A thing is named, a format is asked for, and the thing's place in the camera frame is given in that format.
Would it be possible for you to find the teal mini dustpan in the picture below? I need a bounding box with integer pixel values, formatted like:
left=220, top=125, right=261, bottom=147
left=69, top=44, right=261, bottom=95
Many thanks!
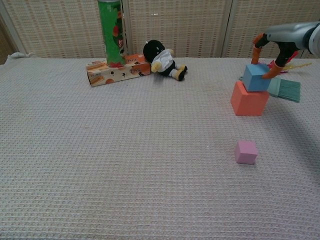
left=238, top=74, right=282, bottom=98

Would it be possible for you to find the orange snack box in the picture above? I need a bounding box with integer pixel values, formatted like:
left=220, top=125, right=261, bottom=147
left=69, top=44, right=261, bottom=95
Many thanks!
left=85, top=53, right=153, bottom=88

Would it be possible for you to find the green chips can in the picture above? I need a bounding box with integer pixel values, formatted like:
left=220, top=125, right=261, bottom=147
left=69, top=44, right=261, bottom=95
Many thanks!
left=97, top=0, right=127, bottom=69

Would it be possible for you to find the pink cube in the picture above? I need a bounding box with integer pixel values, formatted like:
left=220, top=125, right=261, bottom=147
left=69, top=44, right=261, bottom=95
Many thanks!
left=234, top=140, right=259, bottom=166

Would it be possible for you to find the red feather shuttlecock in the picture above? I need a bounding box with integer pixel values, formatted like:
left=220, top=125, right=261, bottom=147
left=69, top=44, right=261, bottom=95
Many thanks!
left=265, top=50, right=313, bottom=75

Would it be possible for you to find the blue cube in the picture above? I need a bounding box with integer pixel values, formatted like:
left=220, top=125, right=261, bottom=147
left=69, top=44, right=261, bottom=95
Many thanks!
left=242, top=62, right=272, bottom=93

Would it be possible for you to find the teal mini brush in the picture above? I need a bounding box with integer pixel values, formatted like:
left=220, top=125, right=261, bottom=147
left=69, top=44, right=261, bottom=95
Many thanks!
left=276, top=79, right=302, bottom=104

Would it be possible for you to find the black-headed plush doll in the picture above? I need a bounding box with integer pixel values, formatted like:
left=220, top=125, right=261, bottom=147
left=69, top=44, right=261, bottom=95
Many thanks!
left=142, top=39, right=189, bottom=82

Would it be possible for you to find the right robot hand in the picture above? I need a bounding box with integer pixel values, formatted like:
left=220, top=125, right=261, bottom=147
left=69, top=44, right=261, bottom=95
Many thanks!
left=252, top=21, right=315, bottom=81

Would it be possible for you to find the woven folding screen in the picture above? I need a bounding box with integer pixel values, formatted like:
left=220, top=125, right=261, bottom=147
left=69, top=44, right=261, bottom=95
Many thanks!
left=0, top=0, right=320, bottom=60

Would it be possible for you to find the beige woven tablecloth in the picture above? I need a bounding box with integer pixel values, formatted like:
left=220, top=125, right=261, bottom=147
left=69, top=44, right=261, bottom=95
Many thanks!
left=0, top=51, right=320, bottom=240

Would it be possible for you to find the orange cube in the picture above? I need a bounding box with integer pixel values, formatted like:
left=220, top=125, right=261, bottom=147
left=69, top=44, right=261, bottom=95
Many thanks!
left=230, top=80, right=271, bottom=117

